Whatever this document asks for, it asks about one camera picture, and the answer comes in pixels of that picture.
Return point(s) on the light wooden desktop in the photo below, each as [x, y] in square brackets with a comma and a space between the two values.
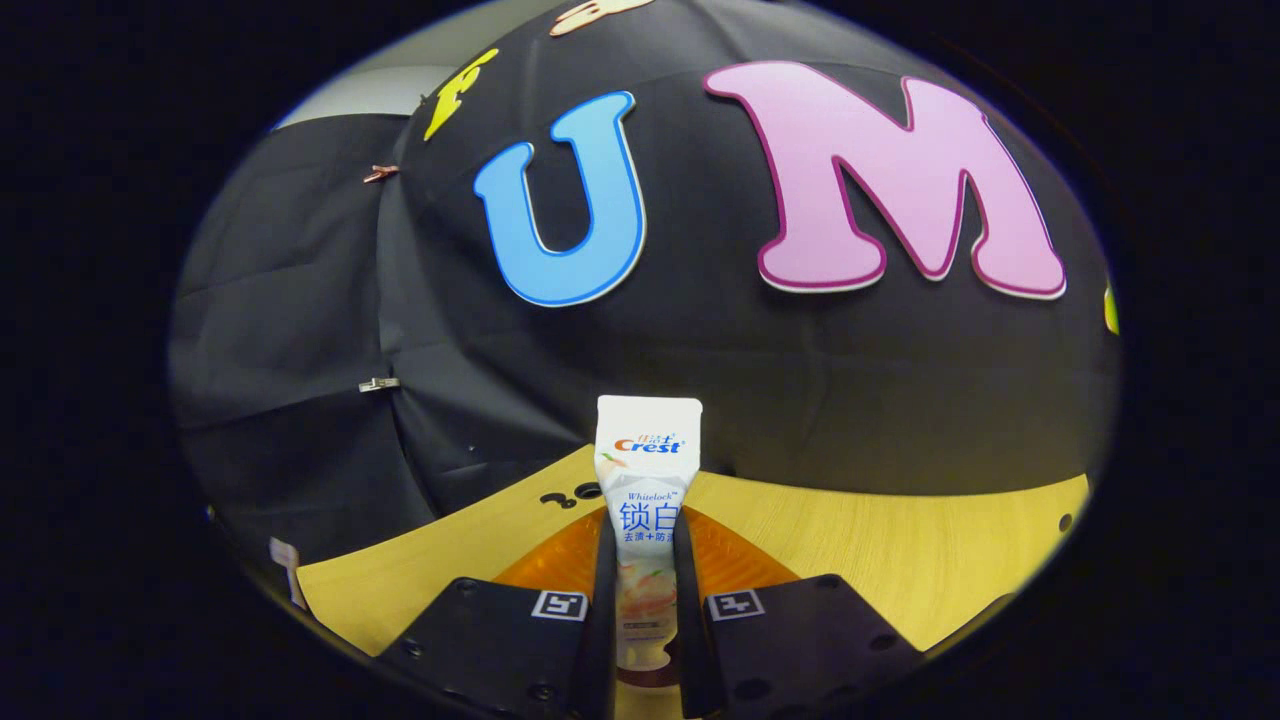
[900, 560]

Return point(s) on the black backdrop cloth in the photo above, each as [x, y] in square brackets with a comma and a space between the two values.
[800, 400]

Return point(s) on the white paper tag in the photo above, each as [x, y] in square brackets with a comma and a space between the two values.
[285, 560]

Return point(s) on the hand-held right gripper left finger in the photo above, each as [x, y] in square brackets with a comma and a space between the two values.
[604, 620]

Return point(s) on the pink clip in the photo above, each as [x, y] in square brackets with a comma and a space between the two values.
[380, 173]

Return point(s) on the white clip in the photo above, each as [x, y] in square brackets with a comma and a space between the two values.
[378, 384]

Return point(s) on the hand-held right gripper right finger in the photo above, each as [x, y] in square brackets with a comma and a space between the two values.
[688, 640]

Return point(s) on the white toothpaste tube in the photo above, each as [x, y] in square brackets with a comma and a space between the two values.
[648, 470]

